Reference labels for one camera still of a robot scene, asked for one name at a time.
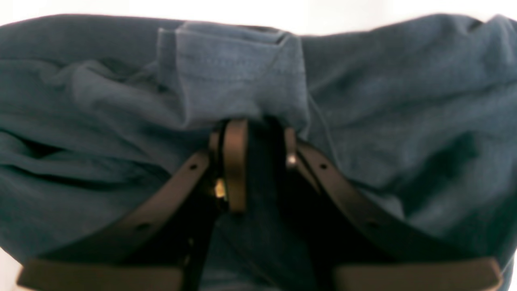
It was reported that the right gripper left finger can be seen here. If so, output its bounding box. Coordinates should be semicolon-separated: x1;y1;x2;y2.
17;119;248;291

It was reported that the dark blue t-shirt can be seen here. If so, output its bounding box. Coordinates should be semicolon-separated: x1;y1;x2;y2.
1;15;516;291

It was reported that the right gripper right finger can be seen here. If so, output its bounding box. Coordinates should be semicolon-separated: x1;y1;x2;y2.
283;127;503;291

